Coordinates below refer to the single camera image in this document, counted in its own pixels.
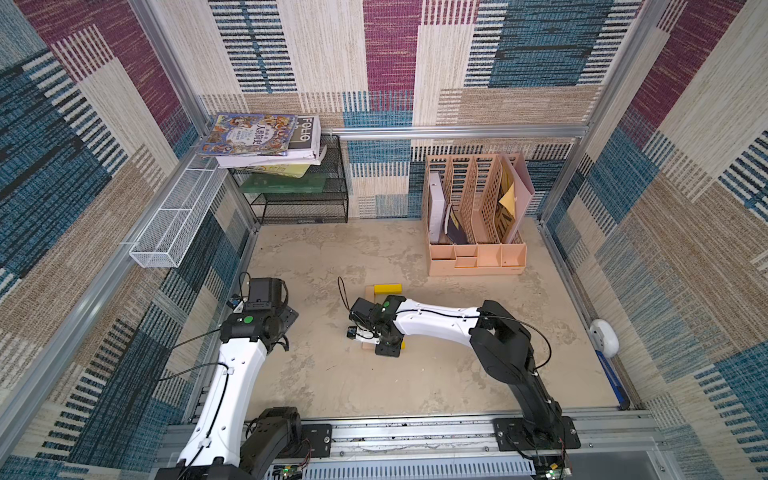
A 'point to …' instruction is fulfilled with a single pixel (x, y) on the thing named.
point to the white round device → (604, 337)
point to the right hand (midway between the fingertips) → (388, 339)
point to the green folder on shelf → (280, 183)
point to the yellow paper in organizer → (508, 199)
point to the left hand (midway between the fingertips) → (281, 320)
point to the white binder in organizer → (437, 208)
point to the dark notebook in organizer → (455, 231)
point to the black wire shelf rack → (298, 194)
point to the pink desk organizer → (476, 214)
